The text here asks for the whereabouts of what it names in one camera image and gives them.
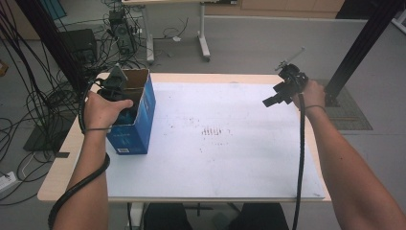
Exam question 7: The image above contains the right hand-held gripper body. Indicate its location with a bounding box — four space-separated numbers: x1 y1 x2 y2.
274 47 309 105

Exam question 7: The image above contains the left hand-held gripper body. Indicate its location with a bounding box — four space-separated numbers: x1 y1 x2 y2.
96 64 129 104

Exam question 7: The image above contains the blue cardboard box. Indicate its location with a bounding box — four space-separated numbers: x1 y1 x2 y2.
105 68 157 156

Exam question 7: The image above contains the person's right hand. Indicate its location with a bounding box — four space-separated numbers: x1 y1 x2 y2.
291 79 327 112

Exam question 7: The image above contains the person's left hand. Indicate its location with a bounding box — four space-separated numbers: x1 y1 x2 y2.
83 90 134 132

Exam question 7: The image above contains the thin dark right wristband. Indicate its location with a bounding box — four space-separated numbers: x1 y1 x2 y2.
304 104 327 113

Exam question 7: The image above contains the thin dark wristband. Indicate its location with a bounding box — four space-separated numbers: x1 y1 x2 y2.
81 126 113 133
304 104 327 113

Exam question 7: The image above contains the thin dark left wristband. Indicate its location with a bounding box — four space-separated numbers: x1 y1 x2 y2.
81 126 113 133

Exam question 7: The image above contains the grey computer tower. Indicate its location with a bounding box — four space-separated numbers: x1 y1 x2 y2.
107 9 139 56

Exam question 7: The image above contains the black equipment box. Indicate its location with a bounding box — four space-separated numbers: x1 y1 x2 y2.
57 28 99 65

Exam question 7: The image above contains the white table mat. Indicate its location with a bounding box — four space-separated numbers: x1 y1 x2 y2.
104 81 327 199

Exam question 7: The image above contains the light wooden cabinet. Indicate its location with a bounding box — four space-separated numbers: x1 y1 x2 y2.
204 0 347 19

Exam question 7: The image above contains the white desk with legs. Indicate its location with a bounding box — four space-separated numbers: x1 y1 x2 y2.
121 0 213 64

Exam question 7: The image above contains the light wooden table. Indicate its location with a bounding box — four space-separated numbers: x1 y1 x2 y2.
36 72 332 203

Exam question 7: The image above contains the person's right leg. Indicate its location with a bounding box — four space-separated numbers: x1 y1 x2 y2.
227 202 286 230

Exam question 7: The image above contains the person's leg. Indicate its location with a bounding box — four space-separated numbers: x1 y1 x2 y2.
227 202 286 230
142 202 193 230

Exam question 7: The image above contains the white table leg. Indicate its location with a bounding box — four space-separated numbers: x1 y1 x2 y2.
126 201 146 228

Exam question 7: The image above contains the person's left leg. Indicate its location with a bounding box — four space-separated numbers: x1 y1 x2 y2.
142 202 193 230

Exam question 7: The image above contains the white power strip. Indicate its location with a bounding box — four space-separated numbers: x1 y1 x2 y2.
0 171 17 194

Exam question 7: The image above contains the right hand-held gripper cable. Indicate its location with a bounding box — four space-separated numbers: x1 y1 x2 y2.
291 74 306 230

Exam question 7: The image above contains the hand-held gripper cable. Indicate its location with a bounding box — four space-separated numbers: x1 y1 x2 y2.
47 78 111 230
291 74 306 230

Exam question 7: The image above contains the black metal frame post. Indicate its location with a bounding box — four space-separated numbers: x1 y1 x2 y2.
13 0 89 100
317 0 406 108

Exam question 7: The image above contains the tangle of black floor cables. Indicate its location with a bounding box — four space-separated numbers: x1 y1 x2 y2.
0 0 191 207

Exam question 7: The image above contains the black floor base plate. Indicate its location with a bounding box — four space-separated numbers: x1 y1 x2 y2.
23 122 78 153

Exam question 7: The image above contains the left hand-held gripper cable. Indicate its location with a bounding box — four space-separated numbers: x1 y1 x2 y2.
47 78 111 230

